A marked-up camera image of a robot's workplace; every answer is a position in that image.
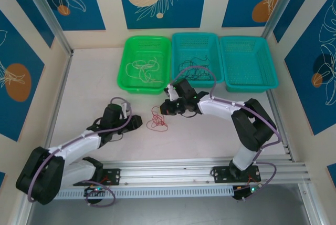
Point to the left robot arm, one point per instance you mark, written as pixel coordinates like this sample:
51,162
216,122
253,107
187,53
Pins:
76,146

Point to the green plastic basket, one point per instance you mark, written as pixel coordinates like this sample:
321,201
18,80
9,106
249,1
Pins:
157,88

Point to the teal plastic basket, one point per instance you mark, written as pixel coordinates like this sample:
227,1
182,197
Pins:
199,84
249,88

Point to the black controller board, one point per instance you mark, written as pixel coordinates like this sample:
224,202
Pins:
94,190
245,193

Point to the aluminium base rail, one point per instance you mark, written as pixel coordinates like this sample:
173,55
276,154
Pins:
170,168

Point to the aluminium side rail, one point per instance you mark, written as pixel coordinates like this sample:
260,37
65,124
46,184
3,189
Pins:
278,109
56,98

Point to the aluminium frame post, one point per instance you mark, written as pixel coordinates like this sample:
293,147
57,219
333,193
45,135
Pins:
50,17
279,4

